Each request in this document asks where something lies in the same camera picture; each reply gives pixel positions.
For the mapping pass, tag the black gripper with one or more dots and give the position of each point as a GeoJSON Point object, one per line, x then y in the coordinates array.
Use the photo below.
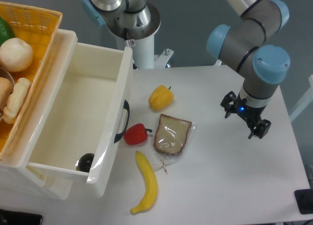
{"type": "Point", "coordinates": [251, 115]}

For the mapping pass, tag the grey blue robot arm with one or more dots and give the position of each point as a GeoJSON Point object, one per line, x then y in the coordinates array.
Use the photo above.
{"type": "Point", "coordinates": [243, 48]}

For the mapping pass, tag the white top drawer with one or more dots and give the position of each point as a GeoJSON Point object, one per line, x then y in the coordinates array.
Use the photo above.
{"type": "Point", "coordinates": [85, 116]}

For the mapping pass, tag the white drawer cabinet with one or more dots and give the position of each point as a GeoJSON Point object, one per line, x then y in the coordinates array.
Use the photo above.
{"type": "Point", "coordinates": [15, 172]}

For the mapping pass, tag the bagged bread slice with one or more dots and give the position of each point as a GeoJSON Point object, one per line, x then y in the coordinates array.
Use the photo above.
{"type": "Point", "coordinates": [171, 138]}

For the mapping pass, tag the yellow bell pepper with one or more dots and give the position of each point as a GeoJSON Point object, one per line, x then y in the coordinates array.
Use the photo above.
{"type": "Point", "coordinates": [160, 98]}

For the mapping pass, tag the black device right edge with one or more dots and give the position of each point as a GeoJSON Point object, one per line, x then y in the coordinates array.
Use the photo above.
{"type": "Point", "coordinates": [304, 199]}

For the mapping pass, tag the red bell pepper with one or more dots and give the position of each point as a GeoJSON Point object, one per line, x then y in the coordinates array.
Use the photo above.
{"type": "Point", "coordinates": [136, 134]}

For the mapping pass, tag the yellow banana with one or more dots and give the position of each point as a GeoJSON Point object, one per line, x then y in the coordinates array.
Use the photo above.
{"type": "Point", "coordinates": [151, 191]}

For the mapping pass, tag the dark purple eggplant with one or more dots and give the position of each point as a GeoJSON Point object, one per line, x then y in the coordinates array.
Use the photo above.
{"type": "Point", "coordinates": [85, 162]}

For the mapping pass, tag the beige pastry toy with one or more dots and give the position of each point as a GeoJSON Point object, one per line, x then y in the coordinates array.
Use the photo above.
{"type": "Point", "coordinates": [15, 100]}

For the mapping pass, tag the orange wicker basket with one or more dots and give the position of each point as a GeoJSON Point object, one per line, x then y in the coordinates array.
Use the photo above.
{"type": "Point", "coordinates": [37, 27]}

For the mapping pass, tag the brown bread roll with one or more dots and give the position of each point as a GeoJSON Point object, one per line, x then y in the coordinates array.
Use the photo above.
{"type": "Point", "coordinates": [6, 88]}

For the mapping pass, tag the green pepper in basket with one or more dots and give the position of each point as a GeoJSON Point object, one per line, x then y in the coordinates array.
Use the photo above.
{"type": "Point", "coordinates": [6, 31]}

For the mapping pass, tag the black object bottom left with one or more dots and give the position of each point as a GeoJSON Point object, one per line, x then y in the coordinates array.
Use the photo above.
{"type": "Point", "coordinates": [19, 218]}

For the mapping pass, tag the black drawer handle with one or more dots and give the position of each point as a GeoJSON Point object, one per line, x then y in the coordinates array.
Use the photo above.
{"type": "Point", "coordinates": [124, 122]}

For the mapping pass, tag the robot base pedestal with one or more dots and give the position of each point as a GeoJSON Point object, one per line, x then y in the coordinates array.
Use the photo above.
{"type": "Point", "coordinates": [134, 24]}

